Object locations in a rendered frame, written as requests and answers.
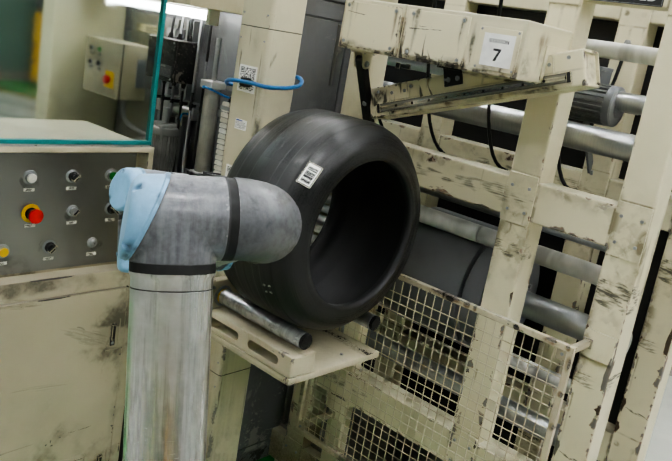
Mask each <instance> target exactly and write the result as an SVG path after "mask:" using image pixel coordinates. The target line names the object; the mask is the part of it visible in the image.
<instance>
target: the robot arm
mask: <svg viewBox="0 0 672 461"><path fill-rule="evenodd" d="M215 174H216V175H215ZM109 198H110V204H111V206H112V207H113V208H114V209H115V210H116V211H119V217H118V239H117V252H116V255H117V268H118V269H119V270H120V271H121V272H125V273H129V275H130V296H129V319H128V342H127V366H126V389H125V412H124V435H123V458H122V461H206V440H207V417H208V394H209V371H210V348H211V325H212V302H213V278H214V276H215V275H216V271H223V270H228V269H230V268H231V266H232V264H233V262H236V261H247V262H250V263H254V264H267V263H271V262H275V261H278V260H280V259H282V258H283V257H285V256H286V255H287V254H289V253H290V252H291V251H292V250H293V248H294V247H295V246H296V244H297V242H298V240H299V238H300V234H301V229H302V219H301V214H300V211H299V208H298V206H297V205H296V203H295V201H294V200H293V199H292V198H291V196H290V195H289V194H288V193H286V192H285V191H284V190H282V189H281V188H279V187H277V186H275V185H272V184H269V183H267V182H263V181H258V180H253V179H247V178H239V177H233V178H228V177H226V176H223V175H221V173H213V172H206V171H203V174H202V173H196V172H193V171H188V170H187V172H186V174H183V173H175V172H165V171H157V170H149V169H143V168H140V167H137V168H123V169H121V170H120V171H118V172H117V173H116V174H115V176H114V177H113V179H112V181H111V184H110V188H109Z"/></svg>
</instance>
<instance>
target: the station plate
mask: <svg viewBox="0 0 672 461"><path fill-rule="evenodd" d="M516 37H517V36H510V35H503V34H496V33H489V32H485V36H484V40H483V45H482V50H481V55H480V60H479V64H482V65H487V66H493V67H499V68H504V69H510V65H511V60H512V56H513V51H514V46H515V42H516Z"/></svg>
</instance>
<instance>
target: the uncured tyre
mask: <svg viewBox="0 0 672 461"><path fill-rule="evenodd" d="M309 161H310V162H312V163H314V164H316V165H318V166H320V167H321V168H323V170H322V172H321V173H320V175H319V176H318V178H317V179H316V181H315V182H314V183H313V185H312V186H311V188H310V189H309V188H307V187H305V186H303V185H302V184H300V183H298V182H296V180H297V179H298V177H299V176H300V174H301V173H302V171H303V170H304V168H305V167H306V166H307V164H308V163H309ZM227 177H228V178H233V177H239V178H247V179H253V180H258V181H263V182H267V183H269V184H272V185H275V186H277V187H279V188H281V189H282V190H284V191H285V192H286V193H288V194H289V195H290V196H291V198H292V199H293V200H294V201H295V203H296V205H297V206H298V208H299V211H300V214H301V219H302V229H301V234H300V238H299V240H298V242H297V244H296V246H295V247H294V248H293V250H292V251H291V252H290V253H289V254H287V255H286V256H285V257H283V258H282V259H280V260H278V261H275V262H271V263H267V264H254V263H250V262H247V261H236V262H233V264H232V266H231V268H230V269H228V270H223V271H224V273H225V275H226V277H227V278H228V280H229V281H230V282H231V284H232V285H233V286H234V287H235V288H236V290H237V291H238V292H239V293H240V294H241V295H242V296H243V297H244V298H246V299H247V300H249V301H250V302H252V303H254V304H256V305H258V306H259V307H261V308H263V309H265V310H267V311H269V312H270V313H272V314H274V315H276V316H278V317H280V318H281V319H283V320H285V321H287V322H289V323H291V324H293V325H295V326H297V327H300V328H304V329H311V330H331V329H335V328H338V327H341V326H343V325H346V324H348V323H350V322H351V321H353V320H355V319H357V318H359V317H360V316H362V315H364V314H365V313H367V312H368V311H369V310H371V309H372V308H373V307H374V306H375V305H377V304H378V303H379V302H380V301H381V300H382V299H383V297H384V296H385V295H386V294H387V293H388V292H389V290H390V289H391V288H392V286H393V285H394V283H395V282H396V280H397V279H398V277H399V275H400V274H401V272H402V270H403V268H404V266H405V264H406V262H407V260H408V258H409V255H410V253H411V250H412V247H413V244H414V241H415V238H416V234H417V229H418V224H419V218H420V205H421V198H420V187H419V181H418V177H417V174H416V170H415V167H414V164H413V161H412V158H411V156H410V154H409V152H408V150H407V148H406V147H405V145H404V144H403V143H402V141H401V140H400V139H399V138H398V137H397V136H396V135H394V134H393V133H392V132H390V131H389V130H387V129H386V128H384V127H383V126H381V125H379V124H377V123H374V122H371V121H367V120H363V119H359V118H355V117H352V116H348V115H344V114H340V113H337V112H333V111H329V110H325V109H304V110H297V111H293V112H289V113H287V114H284V115H282V116H280V117H278V118H276V119H274V120H273V121H271V122H269V123H268V124H267V125H265V126H264V127H263V128H262V129H260V130H259V131H258V132H257V133H256V134H255V135H254V136H253V137H252V138H251V139H250V140H249V142H248V143H247V144H246V145H245V146H244V148H243V149H242V150H241V152H240V153H239V155H238V156H237V158H236V160H235V161H234V163H233V165H232V167H231V169H230V171H229V173H228V175H227ZM331 192H332V198H331V203H330V208H329V211H328V215H327V217H326V220H325V223H324V225H323V227H322V229H321V231H320V233H319V234H318V236H317V238H316V239H315V240H314V242H313V243H312V244H311V240H312V235H313V231H314V228H315V224H316V221H317V219H318V216H319V214H320V212H321V209H322V207H323V205H324V204H325V202H326V200H327V198H328V197H329V195H330V194H331ZM262 282H265V283H270V284H271V285H272V289H273V292H274V295H275V296H272V295H268V294H265V292H264V289H263V285H262Z"/></svg>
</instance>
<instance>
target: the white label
mask: <svg viewBox="0 0 672 461"><path fill-rule="evenodd" d="M322 170H323V168H321V167H320V166H318V165H316V164H314V163H312V162H310V161H309V163H308V164H307V166H306V167H305V168H304V170H303V171H302V173H301V174H300V176H299V177H298V179H297V180H296V182H298V183H300V184H302V185H303V186H305V187H307V188H309V189H310V188H311V186H312V185H313V183H314V182H315V181H316V179H317V178H318V176H319V175H320V173H321V172H322Z"/></svg>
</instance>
